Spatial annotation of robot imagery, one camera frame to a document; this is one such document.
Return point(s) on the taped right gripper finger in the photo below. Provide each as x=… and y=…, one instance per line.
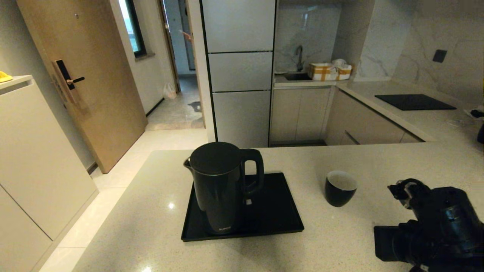
x=402, y=190
x=385, y=243

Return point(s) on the light wooden door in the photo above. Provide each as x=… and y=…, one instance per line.
x=94, y=94

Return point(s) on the black rectangular serving tray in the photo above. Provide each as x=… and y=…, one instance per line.
x=280, y=215

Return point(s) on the yellow object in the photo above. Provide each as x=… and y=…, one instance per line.
x=4, y=76

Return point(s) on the black induction cooktop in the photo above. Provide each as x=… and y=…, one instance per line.
x=416, y=102

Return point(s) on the dark kitchen sink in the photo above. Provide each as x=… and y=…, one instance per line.
x=297, y=76

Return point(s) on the beige kitchen counter cabinets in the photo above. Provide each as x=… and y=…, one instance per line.
x=306, y=113

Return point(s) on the silver refrigerator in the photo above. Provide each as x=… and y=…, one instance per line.
x=242, y=71

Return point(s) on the dark framed window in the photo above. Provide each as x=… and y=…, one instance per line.
x=133, y=34

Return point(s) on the black mug white inside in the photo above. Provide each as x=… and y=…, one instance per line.
x=338, y=194

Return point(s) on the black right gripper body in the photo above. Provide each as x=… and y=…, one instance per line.
x=438, y=223

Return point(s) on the white plastic bag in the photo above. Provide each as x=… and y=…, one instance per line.
x=169, y=92

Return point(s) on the white storage cabinet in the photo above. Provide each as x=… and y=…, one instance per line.
x=34, y=158

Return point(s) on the metal kitchen faucet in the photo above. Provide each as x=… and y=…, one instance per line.
x=299, y=56

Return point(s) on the white box with yellow tape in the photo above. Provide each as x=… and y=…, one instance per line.
x=321, y=71
x=344, y=72

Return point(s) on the black electric kettle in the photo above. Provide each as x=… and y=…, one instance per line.
x=219, y=189

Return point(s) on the white power strip with plug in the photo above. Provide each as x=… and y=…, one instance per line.
x=477, y=113

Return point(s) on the dark wall socket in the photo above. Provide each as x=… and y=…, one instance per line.
x=439, y=56

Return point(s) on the black electronic door lock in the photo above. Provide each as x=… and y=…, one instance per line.
x=64, y=77

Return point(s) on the crumpled white bag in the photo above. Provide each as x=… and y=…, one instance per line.
x=339, y=62

